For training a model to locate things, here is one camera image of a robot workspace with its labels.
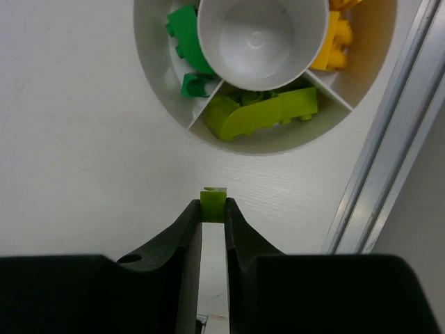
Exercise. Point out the yellow long lego brick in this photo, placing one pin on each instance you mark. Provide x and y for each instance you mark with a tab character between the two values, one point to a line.
339	36

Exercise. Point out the tiny lime green lego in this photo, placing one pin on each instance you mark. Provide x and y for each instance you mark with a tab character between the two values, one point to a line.
212	202

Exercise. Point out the lime green square lego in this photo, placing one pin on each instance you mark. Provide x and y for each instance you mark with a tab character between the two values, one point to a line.
288	104

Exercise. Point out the lime green lego with swirl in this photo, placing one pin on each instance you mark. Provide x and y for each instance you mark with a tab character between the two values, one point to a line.
227	119

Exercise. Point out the dark green curved lego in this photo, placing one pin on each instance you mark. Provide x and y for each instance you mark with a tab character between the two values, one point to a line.
182	25

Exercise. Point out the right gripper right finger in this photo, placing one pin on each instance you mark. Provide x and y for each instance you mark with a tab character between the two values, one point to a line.
272	292

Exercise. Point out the small dark green lego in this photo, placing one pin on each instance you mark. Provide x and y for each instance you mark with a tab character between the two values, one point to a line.
197	85

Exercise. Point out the yellow striped curved lego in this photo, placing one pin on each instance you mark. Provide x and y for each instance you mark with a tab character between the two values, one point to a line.
342	5

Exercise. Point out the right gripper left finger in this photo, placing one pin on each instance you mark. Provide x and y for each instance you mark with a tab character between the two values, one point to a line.
152	289

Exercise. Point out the white round divided container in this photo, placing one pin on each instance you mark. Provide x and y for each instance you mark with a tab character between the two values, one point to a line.
259	46

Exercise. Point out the aluminium rail right side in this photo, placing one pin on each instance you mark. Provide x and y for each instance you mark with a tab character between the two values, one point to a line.
409	106

